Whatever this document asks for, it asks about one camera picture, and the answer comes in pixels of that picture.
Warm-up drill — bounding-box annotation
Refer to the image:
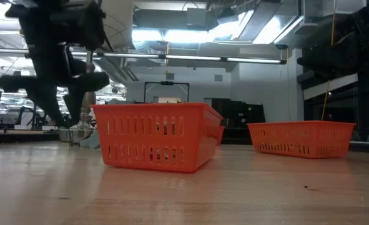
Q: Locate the black cabinet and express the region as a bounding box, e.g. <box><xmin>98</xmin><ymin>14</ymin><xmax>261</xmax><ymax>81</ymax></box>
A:
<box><xmin>211</xmin><ymin>97</ymin><xmax>266</xmax><ymax>145</ymax></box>

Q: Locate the white table lamp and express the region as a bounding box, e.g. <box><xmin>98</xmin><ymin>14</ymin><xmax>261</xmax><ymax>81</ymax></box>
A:
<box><xmin>59</xmin><ymin>0</ymin><xmax>134</xmax><ymax>148</ymax></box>

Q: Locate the long ceiling light bar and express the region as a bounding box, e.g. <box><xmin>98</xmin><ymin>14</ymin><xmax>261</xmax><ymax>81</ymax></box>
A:
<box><xmin>70</xmin><ymin>51</ymin><xmax>287</xmax><ymax>65</ymax></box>

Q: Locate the light blue staple remover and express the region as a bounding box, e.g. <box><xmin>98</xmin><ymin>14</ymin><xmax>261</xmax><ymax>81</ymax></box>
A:
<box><xmin>79</xmin><ymin>128</ymin><xmax>101</xmax><ymax>149</ymax></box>

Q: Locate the wooden workbench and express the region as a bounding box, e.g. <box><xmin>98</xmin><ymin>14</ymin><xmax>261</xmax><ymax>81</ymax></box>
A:
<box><xmin>0</xmin><ymin>128</ymin><xmax>60</xmax><ymax>145</ymax></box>

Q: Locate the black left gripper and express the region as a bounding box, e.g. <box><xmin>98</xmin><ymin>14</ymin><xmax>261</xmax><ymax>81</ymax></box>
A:
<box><xmin>0</xmin><ymin>43</ymin><xmax>111</xmax><ymax>128</ymax></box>

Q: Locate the black gantry frame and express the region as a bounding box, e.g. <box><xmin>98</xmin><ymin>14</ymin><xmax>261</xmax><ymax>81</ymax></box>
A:
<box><xmin>143</xmin><ymin>81</ymin><xmax>190</xmax><ymax>104</ymax></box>

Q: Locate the yellow extension cord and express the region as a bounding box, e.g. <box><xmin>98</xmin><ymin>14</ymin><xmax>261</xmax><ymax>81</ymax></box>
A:
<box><xmin>321</xmin><ymin>0</ymin><xmax>337</xmax><ymax>122</ymax></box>

